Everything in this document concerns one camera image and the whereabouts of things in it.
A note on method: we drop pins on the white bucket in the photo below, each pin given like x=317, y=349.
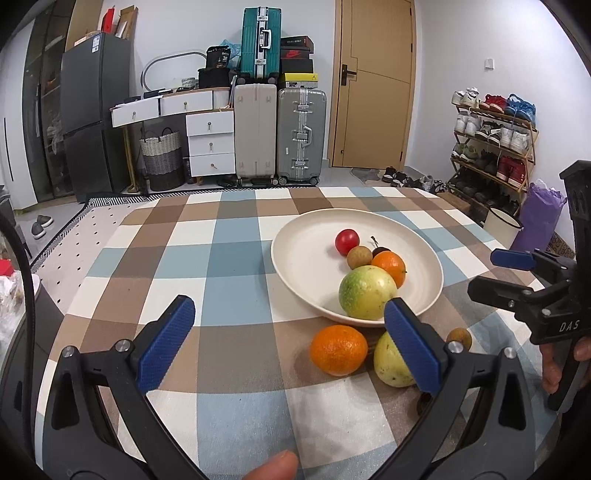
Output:
x=498, y=226

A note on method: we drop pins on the silver suitcase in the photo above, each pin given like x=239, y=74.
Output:
x=301, y=138

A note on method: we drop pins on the white desk with drawers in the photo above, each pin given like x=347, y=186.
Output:
x=210, y=143

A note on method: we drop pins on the grey door mat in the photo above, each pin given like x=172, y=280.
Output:
x=367, y=174

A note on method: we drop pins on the patterned rug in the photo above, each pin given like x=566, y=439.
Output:
x=78, y=240

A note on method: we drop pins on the pair of grey slippers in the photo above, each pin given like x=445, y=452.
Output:
x=42, y=226

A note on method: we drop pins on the purple bag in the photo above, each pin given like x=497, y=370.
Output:
x=538, y=217

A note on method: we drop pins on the dark grey fridge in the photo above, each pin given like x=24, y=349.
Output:
x=92, y=115

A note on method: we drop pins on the yellow-green round fruit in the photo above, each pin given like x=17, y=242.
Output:
x=368, y=292

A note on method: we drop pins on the oval mirror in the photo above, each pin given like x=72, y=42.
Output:
x=168, y=69

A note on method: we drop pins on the grey side cabinet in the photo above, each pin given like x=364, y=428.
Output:
x=44, y=323

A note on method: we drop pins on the flat cardboard box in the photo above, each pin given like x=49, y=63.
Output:
x=127, y=22

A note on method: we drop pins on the glass door cabinet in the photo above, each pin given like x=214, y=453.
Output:
x=44, y=92

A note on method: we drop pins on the teal suitcase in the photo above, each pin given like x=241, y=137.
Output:
x=259, y=44

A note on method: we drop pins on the large cardboard box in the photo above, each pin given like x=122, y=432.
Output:
x=83, y=21

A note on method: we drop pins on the person's right hand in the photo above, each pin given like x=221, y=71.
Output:
x=550, y=364

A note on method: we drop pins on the black paper bag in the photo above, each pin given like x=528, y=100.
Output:
x=218, y=56

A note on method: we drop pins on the checkered tablecloth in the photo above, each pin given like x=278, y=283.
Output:
x=221, y=258

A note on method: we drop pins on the person's left hand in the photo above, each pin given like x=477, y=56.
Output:
x=272, y=468

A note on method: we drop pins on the orange tangerine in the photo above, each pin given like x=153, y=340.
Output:
x=390, y=270
x=338, y=349

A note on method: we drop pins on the pale yellow spotted fruit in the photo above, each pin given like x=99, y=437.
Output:
x=388, y=364

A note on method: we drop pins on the brown longan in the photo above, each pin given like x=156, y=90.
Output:
x=458, y=338
x=359, y=257

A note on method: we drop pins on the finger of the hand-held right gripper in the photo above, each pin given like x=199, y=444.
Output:
x=496, y=293
x=512, y=259

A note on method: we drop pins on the pile of shoes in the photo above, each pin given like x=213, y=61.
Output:
x=411, y=180

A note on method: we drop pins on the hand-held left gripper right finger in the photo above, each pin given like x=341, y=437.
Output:
x=411, y=344

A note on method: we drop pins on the cream round plate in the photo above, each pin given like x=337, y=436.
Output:
x=304, y=263

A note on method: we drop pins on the black storage box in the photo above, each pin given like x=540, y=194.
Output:
x=213, y=78

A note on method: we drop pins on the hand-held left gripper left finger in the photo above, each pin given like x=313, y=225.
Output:
x=168, y=344

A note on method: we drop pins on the red tomato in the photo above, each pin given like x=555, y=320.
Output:
x=347, y=241

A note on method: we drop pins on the wooden door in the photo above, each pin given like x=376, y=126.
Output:
x=374, y=92

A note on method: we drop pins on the beige suitcase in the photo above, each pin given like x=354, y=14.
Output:
x=255, y=134

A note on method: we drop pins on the wooden shoe rack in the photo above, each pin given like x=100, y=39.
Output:
x=530, y=134

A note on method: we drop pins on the rows of shoes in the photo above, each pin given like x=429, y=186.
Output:
x=505, y=138

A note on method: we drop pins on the patterned cardboard box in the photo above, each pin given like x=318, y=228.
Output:
x=561, y=244

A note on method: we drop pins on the woven laundry basket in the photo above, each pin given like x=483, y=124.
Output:
x=160, y=159

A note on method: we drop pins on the blue plastic bag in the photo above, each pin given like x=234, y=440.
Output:
x=234, y=51

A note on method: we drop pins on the dark cherry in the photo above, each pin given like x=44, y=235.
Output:
x=381, y=251

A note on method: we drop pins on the red packet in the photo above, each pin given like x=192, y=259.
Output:
x=4, y=267

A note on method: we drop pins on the small white basket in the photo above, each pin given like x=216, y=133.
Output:
x=188, y=83

